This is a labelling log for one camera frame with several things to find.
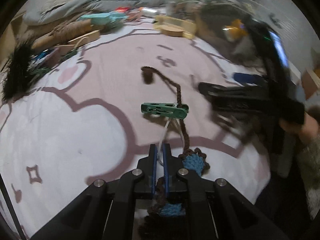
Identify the blue purple knitted hat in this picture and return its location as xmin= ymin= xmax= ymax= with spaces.
xmin=140 ymin=65 xmax=211 ymax=221

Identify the green clothespin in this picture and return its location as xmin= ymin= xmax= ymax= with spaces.
xmin=140 ymin=102 xmax=189 ymax=120

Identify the right hand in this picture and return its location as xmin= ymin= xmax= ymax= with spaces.
xmin=279 ymin=113 xmax=319 ymax=145

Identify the clear plastic storage bin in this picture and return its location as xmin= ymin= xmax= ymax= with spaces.
xmin=167 ymin=0 xmax=319 ymax=71

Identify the pink cartoon rug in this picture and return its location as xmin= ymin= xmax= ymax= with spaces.
xmin=1 ymin=21 xmax=270 ymax=238

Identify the yellow plastic container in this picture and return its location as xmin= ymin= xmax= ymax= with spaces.
xmin=153 ymin=15 xmax=197 ymax=40

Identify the teal box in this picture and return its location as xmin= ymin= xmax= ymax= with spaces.
xmin=77 ymin=11 xmax=127 ymax=28

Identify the brown cardboard tube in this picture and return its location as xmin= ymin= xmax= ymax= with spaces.
xmin=32 ymin=20 xmax=93 ymax=50

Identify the black fluffy fur item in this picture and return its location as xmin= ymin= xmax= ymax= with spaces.
xmin=2 ymin=39 xmax=34 ymax=102

